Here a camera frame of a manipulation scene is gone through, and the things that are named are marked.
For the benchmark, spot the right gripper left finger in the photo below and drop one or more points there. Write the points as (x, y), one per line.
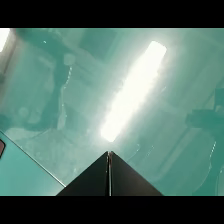
(91, 181)

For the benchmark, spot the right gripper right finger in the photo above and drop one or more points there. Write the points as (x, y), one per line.
(128, 181)

